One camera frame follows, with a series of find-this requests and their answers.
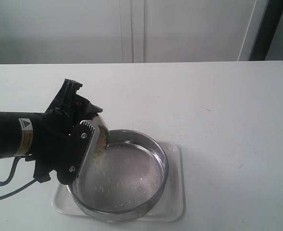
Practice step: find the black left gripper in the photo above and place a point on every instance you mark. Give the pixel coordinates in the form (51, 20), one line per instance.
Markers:
(56, 123)

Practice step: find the stainless steel cup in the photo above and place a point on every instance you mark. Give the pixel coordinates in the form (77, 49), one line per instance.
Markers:
(104, 135)

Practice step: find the round steel mesh sieve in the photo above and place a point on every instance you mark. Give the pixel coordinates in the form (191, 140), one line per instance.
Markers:
(144, 172)

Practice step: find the rice and millet grains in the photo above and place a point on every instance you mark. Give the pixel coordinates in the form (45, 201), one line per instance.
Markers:
(105, 181)

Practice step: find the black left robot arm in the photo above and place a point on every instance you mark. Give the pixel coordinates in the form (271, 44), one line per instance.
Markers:
(18, 131)

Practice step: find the white cabinet doors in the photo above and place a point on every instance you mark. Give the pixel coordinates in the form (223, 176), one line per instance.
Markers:
(127, 31)

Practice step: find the white plastic tray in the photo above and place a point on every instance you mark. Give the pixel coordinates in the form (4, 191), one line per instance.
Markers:
(170, 206)

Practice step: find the dark grey post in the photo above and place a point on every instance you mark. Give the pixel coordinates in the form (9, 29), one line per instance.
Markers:
(267, 29)

